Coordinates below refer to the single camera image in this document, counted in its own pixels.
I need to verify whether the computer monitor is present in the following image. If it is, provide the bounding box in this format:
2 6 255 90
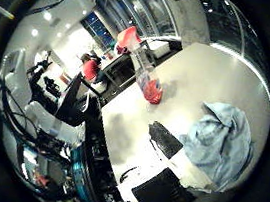
53 67 95 129

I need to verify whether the person in red shirt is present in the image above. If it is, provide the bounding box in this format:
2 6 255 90
76 51 109 86

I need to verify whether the teal cable coil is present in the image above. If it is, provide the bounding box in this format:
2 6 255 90
62 142 100 202

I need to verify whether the light blue crumpled cloth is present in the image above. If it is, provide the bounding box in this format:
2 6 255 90
172 97 261 198

